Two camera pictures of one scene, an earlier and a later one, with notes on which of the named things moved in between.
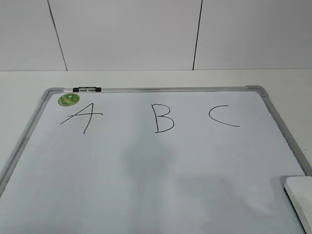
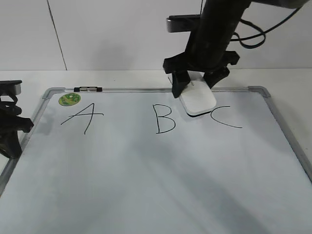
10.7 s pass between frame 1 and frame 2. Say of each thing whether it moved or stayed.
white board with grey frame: stayed
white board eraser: moved
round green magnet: stayed
